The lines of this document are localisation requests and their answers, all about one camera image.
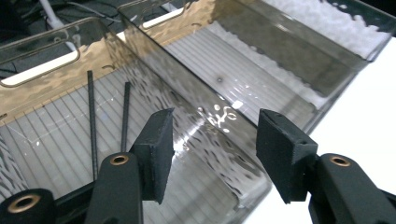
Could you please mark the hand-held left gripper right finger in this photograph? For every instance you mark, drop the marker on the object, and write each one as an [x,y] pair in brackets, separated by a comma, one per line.
[281,155]

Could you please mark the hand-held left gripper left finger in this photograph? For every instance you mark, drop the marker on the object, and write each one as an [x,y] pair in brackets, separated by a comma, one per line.
[155,155]

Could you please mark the black chopstick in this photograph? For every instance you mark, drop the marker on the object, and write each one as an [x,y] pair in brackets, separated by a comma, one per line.
[125,118]
[92,124]

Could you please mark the translucent brown storage bin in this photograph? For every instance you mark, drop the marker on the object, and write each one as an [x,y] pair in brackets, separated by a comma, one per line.
[56,130]
[249,71]

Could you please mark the white metal table frame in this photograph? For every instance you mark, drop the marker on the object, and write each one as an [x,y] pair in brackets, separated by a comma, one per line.
[54,18]

